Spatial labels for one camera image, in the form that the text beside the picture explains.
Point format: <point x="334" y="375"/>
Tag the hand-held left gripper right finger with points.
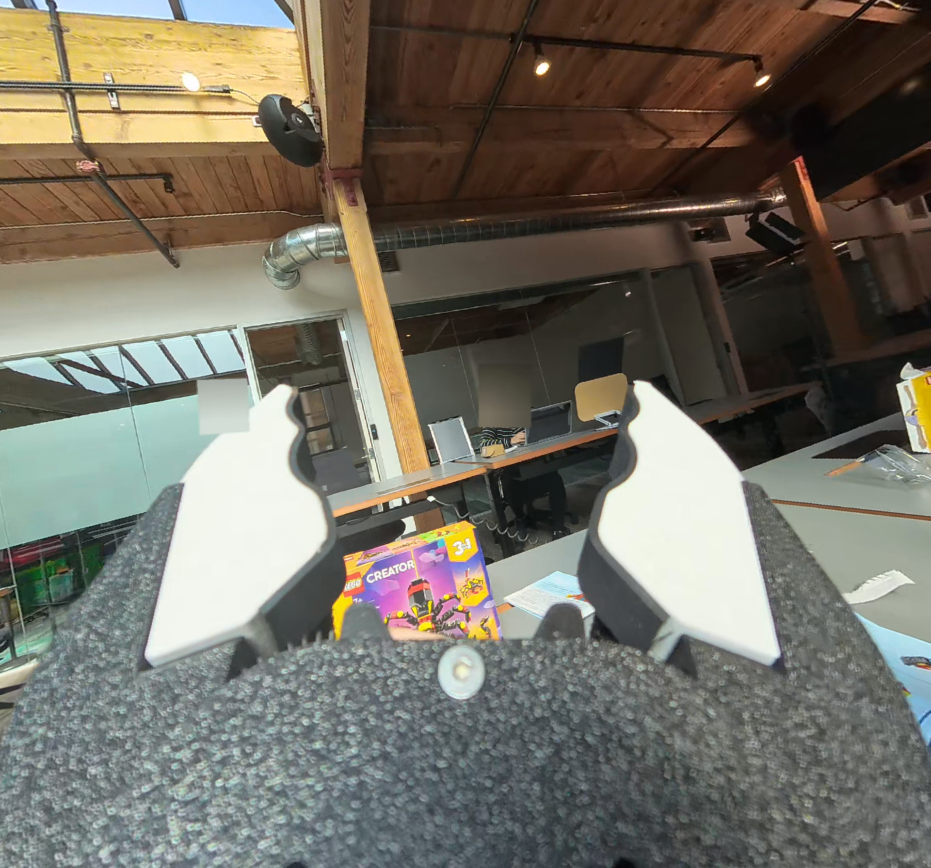
<point x="691" y="533"/>

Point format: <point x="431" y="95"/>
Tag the wooden post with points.
<point x="822" y="257"/>
<point x="378" y="344"/>

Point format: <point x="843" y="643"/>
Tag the silver ventilation duct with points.
<point x="509" y="221"/>

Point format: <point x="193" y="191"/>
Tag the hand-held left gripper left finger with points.
<point x="240" y="533"/>

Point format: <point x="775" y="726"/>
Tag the black ceiling pipe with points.
<point x="69" y="105"/>

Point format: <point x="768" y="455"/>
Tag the white paper strip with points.
<point x="880" y="584"/>

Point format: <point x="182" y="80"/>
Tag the black ceiling-hung device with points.
<point x="775" y="232"/>

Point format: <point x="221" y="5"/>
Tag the ceiling spotlight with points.
<point x="542" y="67"/>
<point x="761" y="78"/>

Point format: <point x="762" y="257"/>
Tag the tan rounded panel on stand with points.
<point x="600" y="395"/>

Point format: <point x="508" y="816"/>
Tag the round black speaker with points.
<point x="291" y="130"/>

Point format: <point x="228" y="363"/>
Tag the round white ceiling light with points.
<point x="190" y="81"/>

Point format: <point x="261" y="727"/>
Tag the purple yellow toy box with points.
<point x="407" y="577"/>

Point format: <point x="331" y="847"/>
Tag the clear plastic bag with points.
<point x="898" y="464"/>

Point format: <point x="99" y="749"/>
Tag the white leaflet with figure print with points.
<point x="545" y="592"/>

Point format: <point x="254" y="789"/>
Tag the yellow white toy box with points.
<point x="918" y="410"/>

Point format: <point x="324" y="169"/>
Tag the open dark laptop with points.
<point x="549" y="424"/>

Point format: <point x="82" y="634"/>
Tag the long wood-edged desk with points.
<point x="407" y="483"/>

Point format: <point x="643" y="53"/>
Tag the glass door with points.
<point x="327" y="359"/>

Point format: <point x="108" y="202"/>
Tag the open blue instruction booklet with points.
<point x="902" y="664"/>

